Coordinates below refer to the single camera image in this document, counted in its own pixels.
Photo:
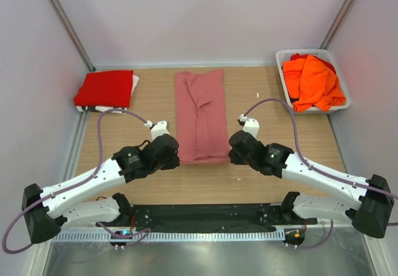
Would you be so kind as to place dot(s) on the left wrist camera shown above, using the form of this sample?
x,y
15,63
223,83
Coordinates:
x,y
157,129

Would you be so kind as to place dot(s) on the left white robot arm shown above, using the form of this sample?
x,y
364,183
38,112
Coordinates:
x,y
49,210

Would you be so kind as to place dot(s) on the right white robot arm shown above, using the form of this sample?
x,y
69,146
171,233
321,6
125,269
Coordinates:
x,y
366,202

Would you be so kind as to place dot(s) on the white slotted cable duct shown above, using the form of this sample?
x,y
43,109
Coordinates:
x,y
103,236

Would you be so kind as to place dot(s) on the folded red t shirt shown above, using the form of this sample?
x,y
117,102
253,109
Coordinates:
x,y
106,88

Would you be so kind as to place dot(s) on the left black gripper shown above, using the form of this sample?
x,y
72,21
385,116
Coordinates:
x,y
171,156

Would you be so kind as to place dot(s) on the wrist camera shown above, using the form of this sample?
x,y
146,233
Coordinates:
x,y
249,125
157,129

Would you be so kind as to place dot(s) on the white plastic basket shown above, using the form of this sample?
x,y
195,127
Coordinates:
x,y
284,56

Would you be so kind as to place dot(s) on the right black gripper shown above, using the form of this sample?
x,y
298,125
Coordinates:
x,y
236,153

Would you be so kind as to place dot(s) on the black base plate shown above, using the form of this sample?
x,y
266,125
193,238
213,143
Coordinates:
x,y
209,219

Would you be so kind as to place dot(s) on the pink t shirt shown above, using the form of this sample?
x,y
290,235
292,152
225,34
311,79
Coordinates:
x,y
200,109

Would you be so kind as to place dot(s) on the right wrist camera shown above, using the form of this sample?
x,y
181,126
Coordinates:
x,y
249,125

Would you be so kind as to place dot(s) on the orange t shirt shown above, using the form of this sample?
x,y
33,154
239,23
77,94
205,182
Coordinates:
x,y
311,84

